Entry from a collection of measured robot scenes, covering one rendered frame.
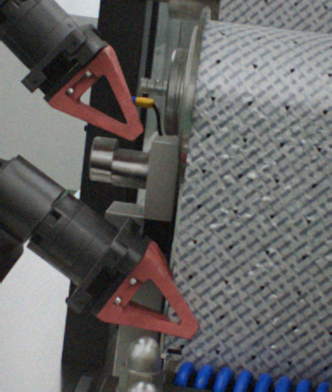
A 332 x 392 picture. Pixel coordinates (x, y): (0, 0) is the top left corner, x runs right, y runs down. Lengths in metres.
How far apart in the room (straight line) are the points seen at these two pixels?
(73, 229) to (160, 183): 0.12
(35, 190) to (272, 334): 0.22
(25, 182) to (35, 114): 5.73
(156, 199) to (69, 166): 5.66
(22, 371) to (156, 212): 0.35
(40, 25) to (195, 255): 0.23
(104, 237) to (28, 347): 0.46
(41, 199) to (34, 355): 0.45
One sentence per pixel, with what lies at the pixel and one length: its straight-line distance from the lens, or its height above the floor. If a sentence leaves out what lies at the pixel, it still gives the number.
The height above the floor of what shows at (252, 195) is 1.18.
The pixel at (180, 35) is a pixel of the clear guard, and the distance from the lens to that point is 1.91.
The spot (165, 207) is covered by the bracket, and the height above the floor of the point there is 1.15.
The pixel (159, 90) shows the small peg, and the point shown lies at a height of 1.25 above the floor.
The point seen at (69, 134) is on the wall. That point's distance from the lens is 6.59.
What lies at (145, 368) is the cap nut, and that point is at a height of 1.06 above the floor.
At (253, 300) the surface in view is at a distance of 0.91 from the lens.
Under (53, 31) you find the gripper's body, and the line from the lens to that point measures 0.93.
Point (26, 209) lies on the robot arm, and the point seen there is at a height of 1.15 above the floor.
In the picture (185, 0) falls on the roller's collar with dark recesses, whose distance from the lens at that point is 1.16.
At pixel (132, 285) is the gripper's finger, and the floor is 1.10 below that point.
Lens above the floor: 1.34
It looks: 10 degrees down
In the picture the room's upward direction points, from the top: 7 degrees clockwise
